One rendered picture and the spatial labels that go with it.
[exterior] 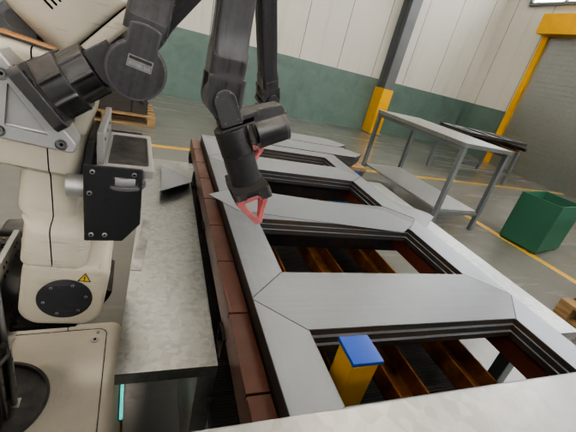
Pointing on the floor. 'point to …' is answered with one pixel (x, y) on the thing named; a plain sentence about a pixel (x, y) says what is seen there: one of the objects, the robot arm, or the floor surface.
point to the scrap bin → (539, 221)
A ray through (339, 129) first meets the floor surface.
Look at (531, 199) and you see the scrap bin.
